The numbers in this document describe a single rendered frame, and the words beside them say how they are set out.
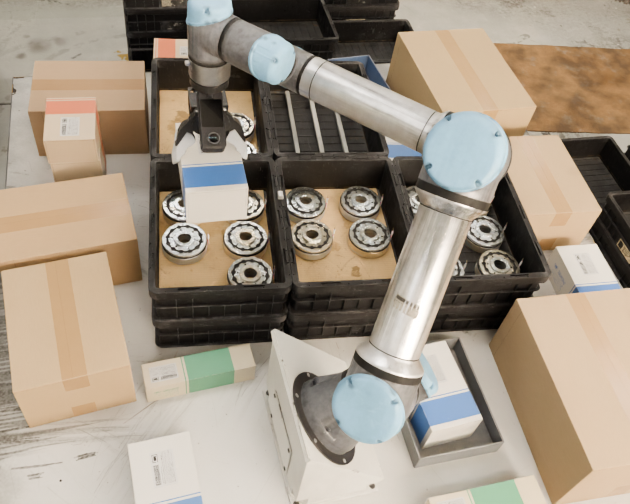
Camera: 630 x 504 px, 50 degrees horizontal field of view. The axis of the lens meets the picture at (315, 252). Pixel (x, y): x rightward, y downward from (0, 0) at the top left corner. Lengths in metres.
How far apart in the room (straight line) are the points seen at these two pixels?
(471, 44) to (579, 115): 1.58
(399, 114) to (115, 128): 1.00
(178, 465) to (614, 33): 3.83
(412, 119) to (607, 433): 0.74
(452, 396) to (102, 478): 0.75
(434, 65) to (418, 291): 1.22
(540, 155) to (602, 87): 2.07
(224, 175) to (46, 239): 0.49
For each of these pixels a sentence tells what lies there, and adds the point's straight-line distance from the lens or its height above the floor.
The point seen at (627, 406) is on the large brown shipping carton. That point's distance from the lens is 1.56.
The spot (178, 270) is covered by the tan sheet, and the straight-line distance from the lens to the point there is 1.58.
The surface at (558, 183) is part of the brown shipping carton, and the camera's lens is 1.98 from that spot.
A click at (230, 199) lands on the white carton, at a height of 1.11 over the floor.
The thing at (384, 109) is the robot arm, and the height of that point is 1.36.
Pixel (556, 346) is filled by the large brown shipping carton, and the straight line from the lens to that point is 1.56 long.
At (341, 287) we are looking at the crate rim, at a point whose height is 0.92.
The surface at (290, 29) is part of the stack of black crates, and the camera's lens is 2.96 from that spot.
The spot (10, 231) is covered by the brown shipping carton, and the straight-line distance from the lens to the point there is 1.67.
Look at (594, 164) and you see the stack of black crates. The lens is 3.10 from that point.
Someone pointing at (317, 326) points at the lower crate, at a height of 0.76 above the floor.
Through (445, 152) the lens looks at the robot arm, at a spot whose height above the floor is 1.45.
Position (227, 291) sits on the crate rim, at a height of 0.93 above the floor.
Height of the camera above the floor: 2.09
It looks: 50 degrees down
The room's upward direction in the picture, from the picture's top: 11 degrees clockwise
